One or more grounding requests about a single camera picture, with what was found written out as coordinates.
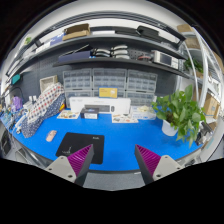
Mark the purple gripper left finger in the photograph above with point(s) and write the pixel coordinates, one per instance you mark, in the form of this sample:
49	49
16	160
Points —
75	167

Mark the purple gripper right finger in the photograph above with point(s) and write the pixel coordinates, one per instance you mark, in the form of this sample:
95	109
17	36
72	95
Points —
154	167

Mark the black mouse pad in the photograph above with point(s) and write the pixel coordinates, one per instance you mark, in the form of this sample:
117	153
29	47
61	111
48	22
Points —
73	142

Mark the pink computer mouse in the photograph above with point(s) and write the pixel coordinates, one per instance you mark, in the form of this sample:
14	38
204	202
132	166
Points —
51	135

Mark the white plant pot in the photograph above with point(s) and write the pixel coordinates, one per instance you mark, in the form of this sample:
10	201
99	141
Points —
168	130

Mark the blue desk mat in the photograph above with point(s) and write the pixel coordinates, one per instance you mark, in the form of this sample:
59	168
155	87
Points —
119	140

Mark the left sticker sheet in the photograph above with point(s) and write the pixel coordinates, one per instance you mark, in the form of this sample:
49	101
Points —
68	114

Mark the sticker sheet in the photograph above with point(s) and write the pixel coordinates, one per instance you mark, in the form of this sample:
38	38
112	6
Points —
123	118
68	114

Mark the white box with print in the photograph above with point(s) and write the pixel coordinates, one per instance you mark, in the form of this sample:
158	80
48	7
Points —
142	113

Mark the small black box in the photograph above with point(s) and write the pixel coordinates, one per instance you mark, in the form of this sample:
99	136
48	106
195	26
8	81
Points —
89	113

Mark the middle sticker sheet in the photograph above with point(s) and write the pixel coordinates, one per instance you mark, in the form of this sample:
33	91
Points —
123	118

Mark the green potted plant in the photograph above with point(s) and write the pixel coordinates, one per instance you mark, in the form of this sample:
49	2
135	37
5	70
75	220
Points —
181	112

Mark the patterned cloth bundle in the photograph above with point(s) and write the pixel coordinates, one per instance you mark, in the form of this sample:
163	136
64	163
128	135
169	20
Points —
47	105

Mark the long white keyboard box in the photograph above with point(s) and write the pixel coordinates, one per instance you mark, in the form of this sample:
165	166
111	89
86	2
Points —
105	105

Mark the right grey drawer cabinet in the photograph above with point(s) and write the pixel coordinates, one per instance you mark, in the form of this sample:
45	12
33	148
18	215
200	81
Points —
141	81

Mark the grey drawer cabinet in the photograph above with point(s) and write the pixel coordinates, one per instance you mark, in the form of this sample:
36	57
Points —
77	79
109	77
141	81

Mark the yellow card box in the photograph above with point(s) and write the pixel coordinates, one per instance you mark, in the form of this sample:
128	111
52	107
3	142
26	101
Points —
107	92

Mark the cardboard box right rack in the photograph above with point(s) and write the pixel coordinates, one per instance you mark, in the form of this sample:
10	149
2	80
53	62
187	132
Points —
211	106

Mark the left grey drawer cabinet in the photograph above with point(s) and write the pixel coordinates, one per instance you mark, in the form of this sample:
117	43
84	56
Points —
77	79

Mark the white framed board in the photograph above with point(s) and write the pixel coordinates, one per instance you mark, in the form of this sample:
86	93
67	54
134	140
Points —
46	82

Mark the middle grey drawer cabinet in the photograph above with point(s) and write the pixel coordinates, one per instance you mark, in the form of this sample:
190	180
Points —
109	77

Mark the white instrument on shelf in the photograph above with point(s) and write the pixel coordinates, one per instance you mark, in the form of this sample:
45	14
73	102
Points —
165	59

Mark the cardboard box top shelf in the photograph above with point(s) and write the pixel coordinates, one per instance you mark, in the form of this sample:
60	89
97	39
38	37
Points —
76	31

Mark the lower dark wall shelf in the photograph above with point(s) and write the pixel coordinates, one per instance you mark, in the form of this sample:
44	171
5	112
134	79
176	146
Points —
123	64

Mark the dark wall shelf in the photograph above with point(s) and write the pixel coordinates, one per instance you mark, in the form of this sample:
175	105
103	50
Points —
123	64
95	41

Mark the upper dark wall shelf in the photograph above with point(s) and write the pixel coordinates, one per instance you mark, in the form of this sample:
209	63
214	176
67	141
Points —
95	41

